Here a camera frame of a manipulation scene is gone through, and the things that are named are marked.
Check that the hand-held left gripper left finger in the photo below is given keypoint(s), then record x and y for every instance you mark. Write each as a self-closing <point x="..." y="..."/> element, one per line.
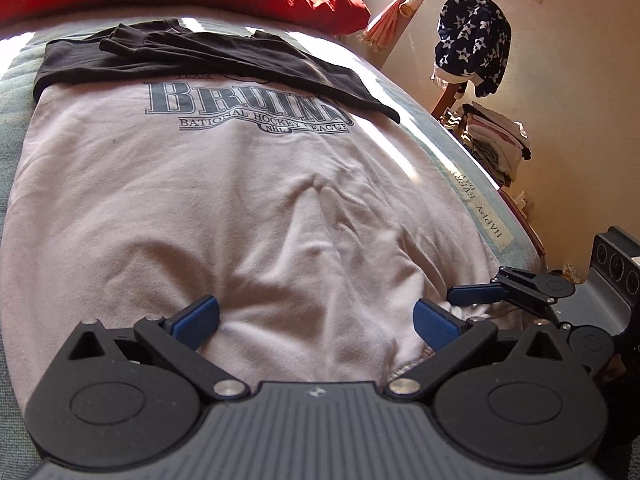
<point x="197" y="317"/>

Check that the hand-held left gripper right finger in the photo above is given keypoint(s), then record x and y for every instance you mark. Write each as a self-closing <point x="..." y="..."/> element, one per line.
<point x="435" y="327"/>

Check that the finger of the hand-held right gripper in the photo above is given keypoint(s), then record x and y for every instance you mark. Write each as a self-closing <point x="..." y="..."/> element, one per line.
<point x="475" y="294"/>
<point x="540" y="312"/>

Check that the grey and black sweatshirt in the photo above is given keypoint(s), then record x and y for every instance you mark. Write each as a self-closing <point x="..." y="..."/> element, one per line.
<point x="225" y="200"/>

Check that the stack of folded clothes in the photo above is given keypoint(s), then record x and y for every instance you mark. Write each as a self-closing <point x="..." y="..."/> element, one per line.
<point x="495" y="145"/>

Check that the wooden chair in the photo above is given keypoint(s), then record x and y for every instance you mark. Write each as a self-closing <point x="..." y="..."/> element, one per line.
<point x="442" y="105"/>

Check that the navy star-print garment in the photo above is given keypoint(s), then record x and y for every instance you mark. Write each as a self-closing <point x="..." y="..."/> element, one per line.
<point x="470" y="35"/>

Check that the green plaid blanket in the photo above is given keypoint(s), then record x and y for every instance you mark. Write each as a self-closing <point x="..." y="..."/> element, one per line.
<point x="12" y="125"/>

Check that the orange striped curtain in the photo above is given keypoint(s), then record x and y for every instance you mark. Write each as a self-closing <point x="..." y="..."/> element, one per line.
<point x="395" y="15"/>

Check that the dark red bed frame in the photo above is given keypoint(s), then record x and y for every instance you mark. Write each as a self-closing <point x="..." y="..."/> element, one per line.
<point x="530" y="230"/>

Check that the wall socket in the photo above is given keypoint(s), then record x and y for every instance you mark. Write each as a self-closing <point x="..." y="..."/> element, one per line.
<point x="525" y="200"/>

